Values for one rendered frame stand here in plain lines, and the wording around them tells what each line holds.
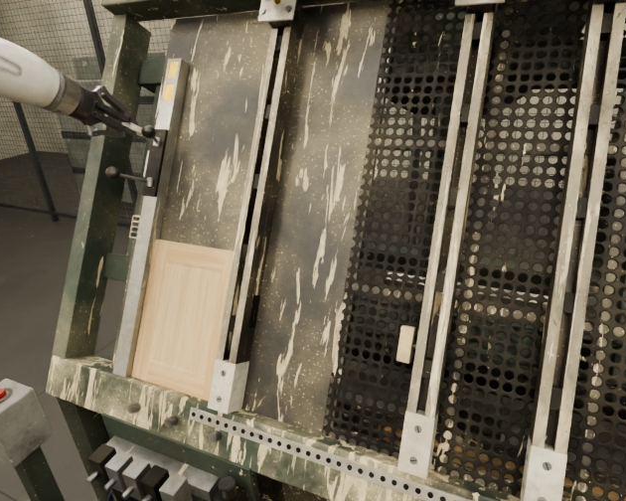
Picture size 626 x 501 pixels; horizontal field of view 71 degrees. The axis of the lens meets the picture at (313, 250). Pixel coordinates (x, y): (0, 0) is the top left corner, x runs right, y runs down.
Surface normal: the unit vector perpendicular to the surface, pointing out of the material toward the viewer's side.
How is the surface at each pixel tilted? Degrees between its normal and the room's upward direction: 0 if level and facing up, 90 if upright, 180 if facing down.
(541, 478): 60
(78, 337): 90
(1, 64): 94
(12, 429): 90
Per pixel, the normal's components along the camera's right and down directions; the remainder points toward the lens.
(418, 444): -0.38, -0.10
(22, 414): 0.91, 0.13
